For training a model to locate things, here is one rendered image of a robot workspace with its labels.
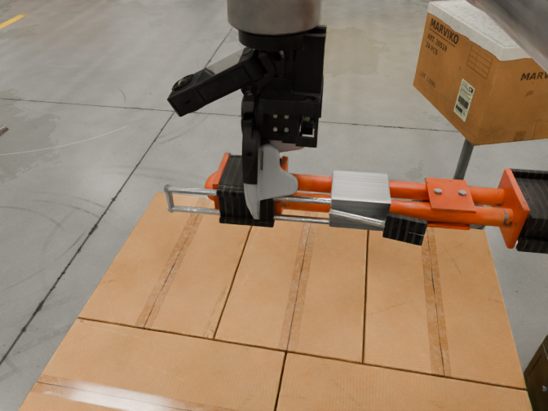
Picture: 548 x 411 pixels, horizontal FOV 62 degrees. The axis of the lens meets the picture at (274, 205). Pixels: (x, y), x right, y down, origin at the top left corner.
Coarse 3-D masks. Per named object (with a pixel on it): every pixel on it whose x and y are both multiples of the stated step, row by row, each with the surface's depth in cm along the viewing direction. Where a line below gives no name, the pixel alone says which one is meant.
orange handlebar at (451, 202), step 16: (304, 176) 58; (320, 176) 58; (400, 192) 57; (416, 192) 57; (432, 192) 55; (448, 192) 55; (464, 192) 54; (480, 192) 56; (496, 192) 56; (288, 208) 56; (304, 208) 55; (320, 208) 55; (400, 208) 54; (416, 208) 53; (432, 208) 53; (448, 208) 52; (464, 208) 52; (480, 208) 53; (496, 208) 53; (432, 224) 54; (448, 224) 54; (464, 224) 54; (480, 224) 53; (496, 224) 53
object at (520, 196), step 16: (512, 176) 55; (528, 176) 57; (544, 176) 56; (512, 192) 53; (528, 192) 54; (544, 192) 54; (512, 208) 53; (528, 208) 50; (544, 208) 52; (512, 224) 52; (528, 224) 50; (544, 224) 50; (512, 240) 53; (528, 240) 52; (544, 240) 52
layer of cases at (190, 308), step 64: (128, 256) 148; (192, 256) 148; (256, 256) 148; (320, 256) 148; (384, 256) 148; (448, 256) 148; (128, 320) 128; (192, 320) 128; (256, 320) 128; (320, 320) 128; (384, 320) 128; (448, 320) 128; (64, 384) 113; (128, 384) 113; (192, 384) 113; (256, 384) 113; (320, 384) 113; (384, 384) 113; (448, 384) 113; (512, 384) 113
